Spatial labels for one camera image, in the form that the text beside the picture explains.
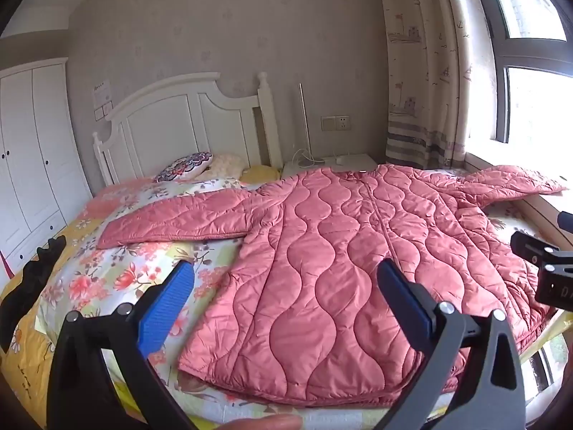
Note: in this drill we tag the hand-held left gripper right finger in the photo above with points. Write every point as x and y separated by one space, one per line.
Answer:
405 304

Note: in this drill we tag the white wooden headboard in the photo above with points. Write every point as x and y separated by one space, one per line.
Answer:
170 125

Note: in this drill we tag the white nightstand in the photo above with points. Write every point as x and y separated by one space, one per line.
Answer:
344 161

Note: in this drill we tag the purple patterned cushion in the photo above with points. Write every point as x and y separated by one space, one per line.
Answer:
183 165

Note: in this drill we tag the white wall paper sheet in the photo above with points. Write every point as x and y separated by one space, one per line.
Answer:
103 98

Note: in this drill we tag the black cloth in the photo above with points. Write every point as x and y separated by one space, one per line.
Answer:
31 282

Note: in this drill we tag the cream pillow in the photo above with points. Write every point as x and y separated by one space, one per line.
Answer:
226 165

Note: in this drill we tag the floral bed sheet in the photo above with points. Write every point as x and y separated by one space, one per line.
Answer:
112 268

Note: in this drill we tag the yellow blanket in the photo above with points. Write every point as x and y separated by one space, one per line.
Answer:
24 367

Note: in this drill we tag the beige wall socket panel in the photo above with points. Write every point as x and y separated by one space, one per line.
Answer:
335 122

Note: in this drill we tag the dark framed window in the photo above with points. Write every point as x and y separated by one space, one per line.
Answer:
537 98

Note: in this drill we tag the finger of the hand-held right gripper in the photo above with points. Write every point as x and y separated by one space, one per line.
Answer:
566 221
532 246

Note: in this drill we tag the pink quilted coat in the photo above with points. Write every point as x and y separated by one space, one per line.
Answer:
313 255

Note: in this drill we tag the yellow pillow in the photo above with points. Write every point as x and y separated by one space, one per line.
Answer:
262 174

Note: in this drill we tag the white stick lamp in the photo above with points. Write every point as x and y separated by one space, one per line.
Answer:
303 121

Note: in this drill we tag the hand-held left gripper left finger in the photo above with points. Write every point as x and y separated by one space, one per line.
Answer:
166 304

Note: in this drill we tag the white wardrobe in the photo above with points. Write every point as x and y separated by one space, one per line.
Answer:
40 143

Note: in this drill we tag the printed cream curtain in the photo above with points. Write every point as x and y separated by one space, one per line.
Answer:
416 76

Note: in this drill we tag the person's left hand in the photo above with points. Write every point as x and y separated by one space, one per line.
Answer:
264 424

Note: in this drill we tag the beige window sill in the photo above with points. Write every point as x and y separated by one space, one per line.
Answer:
544 215

